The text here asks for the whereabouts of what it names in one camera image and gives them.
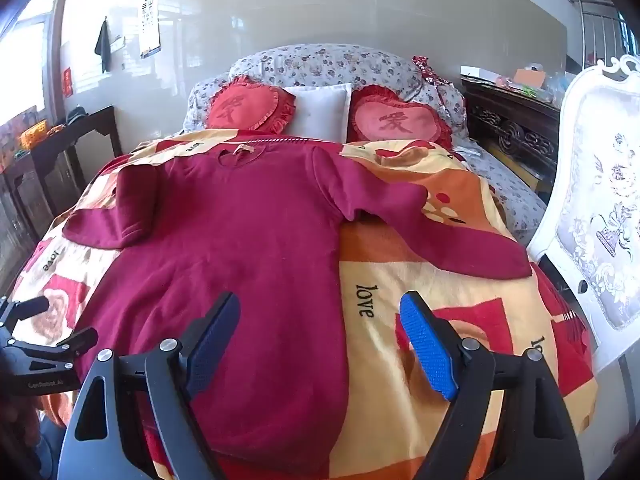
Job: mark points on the orange red printed blanket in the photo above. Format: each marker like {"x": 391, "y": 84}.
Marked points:
{"x": 400, "y": 270}

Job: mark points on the metal stair railing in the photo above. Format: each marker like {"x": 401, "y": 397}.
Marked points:
{"x": 595, "y": 25}

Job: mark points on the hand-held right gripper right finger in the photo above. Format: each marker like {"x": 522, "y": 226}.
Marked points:
{"x": 427, "y": 347}

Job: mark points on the orange basket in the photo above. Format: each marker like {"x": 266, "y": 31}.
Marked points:
{"x": 34, "y": 135}

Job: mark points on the red heart pillow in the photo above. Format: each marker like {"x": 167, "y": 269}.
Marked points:
{"x": 395, "y": 122}
{"x": 240, "y": 105}

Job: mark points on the red wall paper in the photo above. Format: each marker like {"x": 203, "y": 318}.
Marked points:
{"x": 68, "y": 82}

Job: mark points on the window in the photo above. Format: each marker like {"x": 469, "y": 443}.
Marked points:
{"x": 27, "y": 50}

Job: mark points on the dark carved wooden cabinet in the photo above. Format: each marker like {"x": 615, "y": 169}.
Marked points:
{"x": 515, "y": 130}

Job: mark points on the dark cap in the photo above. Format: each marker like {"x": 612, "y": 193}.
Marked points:
{"x": 77, "y": 115}

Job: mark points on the orange box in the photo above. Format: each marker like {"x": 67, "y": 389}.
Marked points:
{"x": 529, "y": 76}

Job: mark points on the person's left forearm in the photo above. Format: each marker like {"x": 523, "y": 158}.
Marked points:
{"x": 17, "y": 440}

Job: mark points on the dark hanging garment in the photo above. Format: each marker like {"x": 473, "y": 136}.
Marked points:
{"x": 103, "y": 45}

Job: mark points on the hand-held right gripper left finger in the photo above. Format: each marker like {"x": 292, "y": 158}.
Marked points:
{"x": 215, "y": 347}

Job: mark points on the dark red sweater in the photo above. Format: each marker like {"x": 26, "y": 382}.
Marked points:
{"x": 225, "y": 240}

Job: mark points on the dark wooden table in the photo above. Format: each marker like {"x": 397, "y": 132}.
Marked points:
{"x": 55, "y": 155}

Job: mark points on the floral bed sheet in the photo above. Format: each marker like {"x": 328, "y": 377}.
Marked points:
{"x": 510, "y": 195}

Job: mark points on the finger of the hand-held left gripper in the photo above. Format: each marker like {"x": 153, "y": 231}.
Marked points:
{"x": 65, "y": 344}
{"x": 27, "y": 307}

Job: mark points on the white box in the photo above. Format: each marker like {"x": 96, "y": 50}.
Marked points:
{"x": 477, "y": 71}

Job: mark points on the floral pillow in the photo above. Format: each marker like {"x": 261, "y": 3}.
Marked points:
{"x": 325, "y": 60}

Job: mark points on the white ornate chair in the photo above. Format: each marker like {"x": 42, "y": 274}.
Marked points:
{"x": 600, "y": 210}

